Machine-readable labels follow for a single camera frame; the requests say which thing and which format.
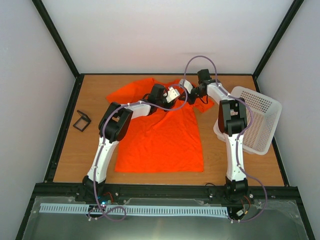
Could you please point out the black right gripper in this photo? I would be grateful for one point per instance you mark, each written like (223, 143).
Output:
(190, 100)

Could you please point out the orange t-shirt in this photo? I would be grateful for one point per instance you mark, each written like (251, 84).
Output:
(164, 142)

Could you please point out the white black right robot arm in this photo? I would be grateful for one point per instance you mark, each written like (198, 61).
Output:
(231, 122)

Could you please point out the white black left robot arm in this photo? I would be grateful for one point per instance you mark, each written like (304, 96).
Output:
(113, 128)

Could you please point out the black square brooch holder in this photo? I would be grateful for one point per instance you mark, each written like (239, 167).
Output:
(83, 122)

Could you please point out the white perforated plastic basket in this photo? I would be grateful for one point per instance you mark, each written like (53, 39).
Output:
(266, 113)

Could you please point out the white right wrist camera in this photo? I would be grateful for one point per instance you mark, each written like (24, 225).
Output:
(187, 85)

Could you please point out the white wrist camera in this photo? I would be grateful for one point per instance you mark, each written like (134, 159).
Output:
(187, 85)
(171, 95)

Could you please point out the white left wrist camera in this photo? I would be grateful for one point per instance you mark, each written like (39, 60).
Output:
(171, 95)

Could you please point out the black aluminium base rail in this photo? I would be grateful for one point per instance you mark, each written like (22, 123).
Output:
(123, 192)

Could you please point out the black enclosure frame post right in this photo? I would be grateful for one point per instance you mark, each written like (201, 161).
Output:
(281, 30)

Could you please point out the black enclosure frame post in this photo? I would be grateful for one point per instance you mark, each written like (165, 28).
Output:
(47, 20)
(281, 30)

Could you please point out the black enclosure frame post left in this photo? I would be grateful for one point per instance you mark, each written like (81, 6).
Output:
(47, 20)

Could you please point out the light blue slotted cable duct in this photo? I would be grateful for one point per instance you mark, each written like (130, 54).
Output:
(138, 210)

